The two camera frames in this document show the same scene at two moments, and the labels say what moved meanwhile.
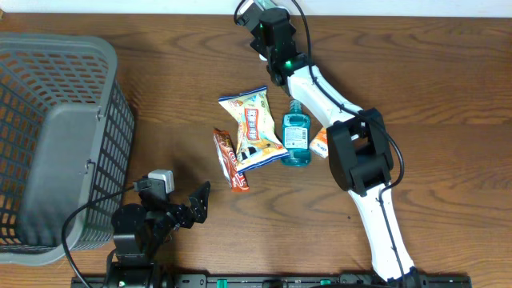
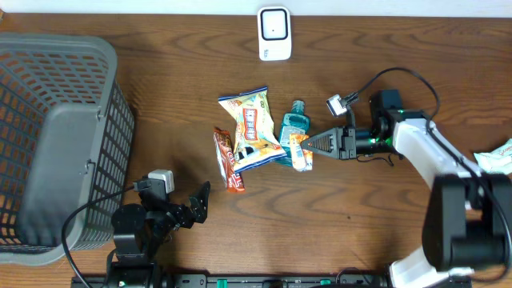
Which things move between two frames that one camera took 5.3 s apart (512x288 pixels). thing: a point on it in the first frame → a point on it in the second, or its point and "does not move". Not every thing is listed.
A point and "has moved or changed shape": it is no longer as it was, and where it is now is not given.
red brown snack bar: [227, 156] does not move
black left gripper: [199, 210] does not move
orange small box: [319, 145] has moved or changed shape
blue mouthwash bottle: [296, 136] does not move
